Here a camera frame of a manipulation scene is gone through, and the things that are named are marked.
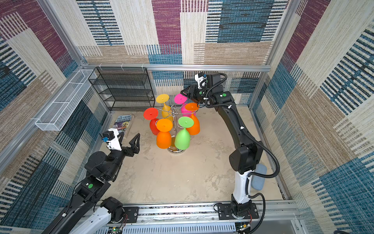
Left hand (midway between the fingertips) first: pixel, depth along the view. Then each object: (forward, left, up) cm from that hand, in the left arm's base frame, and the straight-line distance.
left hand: (131, 133), depth 67 cm
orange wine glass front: (+2, -14, -7) cm, 15 cm away
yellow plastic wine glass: (+21, -13, -6) cm, 25 cm away
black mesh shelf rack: (+50, +22, -12) cm, 56 cm away
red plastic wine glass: (+11, -8, +1) cm, 14 cm away
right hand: (+20, -25, +5) cm, 32 cm away
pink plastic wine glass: (+21, -22, +2) cm, 31 cm away
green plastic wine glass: (+1, -23, -8) cm, 24 cm away
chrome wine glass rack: (+13, -19, +2) cm, 23 cm away
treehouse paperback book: (+30, +22, -28) cm, 47 cm away
